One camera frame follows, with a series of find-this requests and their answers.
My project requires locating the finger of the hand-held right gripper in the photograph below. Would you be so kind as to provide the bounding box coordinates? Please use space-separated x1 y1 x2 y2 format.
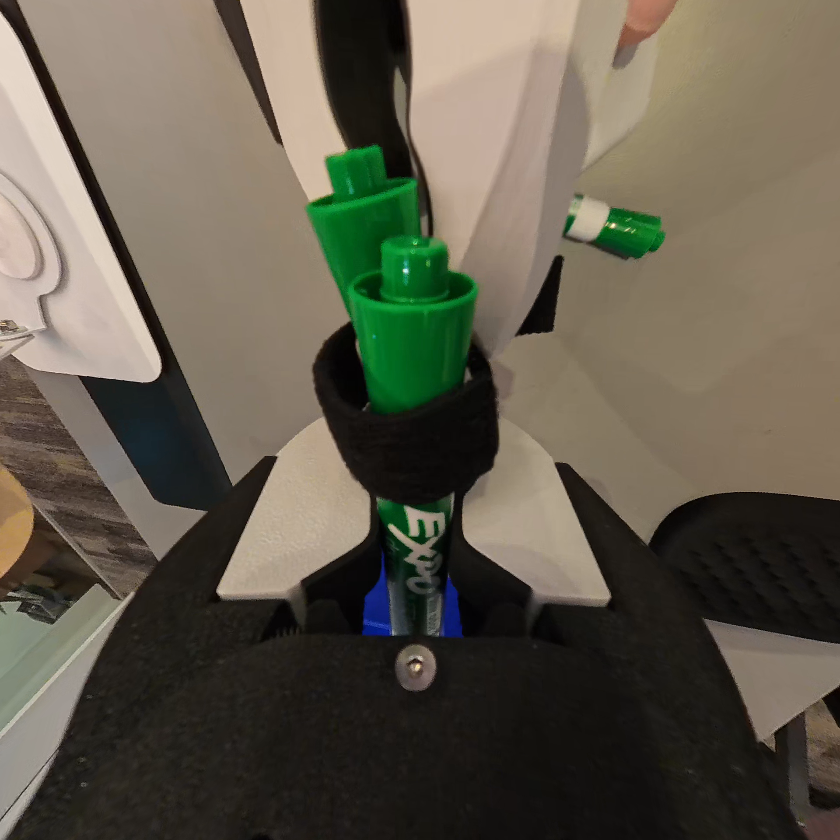
239 0 409 199
406 0 659 357

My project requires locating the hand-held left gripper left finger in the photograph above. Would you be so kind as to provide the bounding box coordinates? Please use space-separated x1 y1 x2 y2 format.
217 420 382 636

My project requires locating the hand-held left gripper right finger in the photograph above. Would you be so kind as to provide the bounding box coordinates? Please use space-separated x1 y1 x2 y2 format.
453 420 613 636

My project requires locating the green dry-erase marker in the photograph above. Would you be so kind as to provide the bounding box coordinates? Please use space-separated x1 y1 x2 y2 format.
562 192 667 262
346 236 480 639
304 146 422 368

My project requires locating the black hook-and-loop strap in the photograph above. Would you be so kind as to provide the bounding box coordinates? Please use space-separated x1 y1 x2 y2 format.
313 39 503 508

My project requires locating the person's right hand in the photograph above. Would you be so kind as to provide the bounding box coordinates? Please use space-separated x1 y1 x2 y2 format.
619 0 681 48

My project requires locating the blue plastic bin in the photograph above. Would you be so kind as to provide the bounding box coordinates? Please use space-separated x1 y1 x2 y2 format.
360 564 466 637

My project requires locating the black chair armrest pad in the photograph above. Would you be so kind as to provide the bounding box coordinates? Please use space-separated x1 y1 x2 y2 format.
648 492 840 645

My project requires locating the white flat board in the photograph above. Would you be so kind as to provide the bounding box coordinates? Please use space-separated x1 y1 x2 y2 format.
0 12 163 383

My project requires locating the tan round wooden object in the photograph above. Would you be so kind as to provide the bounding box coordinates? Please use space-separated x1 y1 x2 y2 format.
0 465 35 580

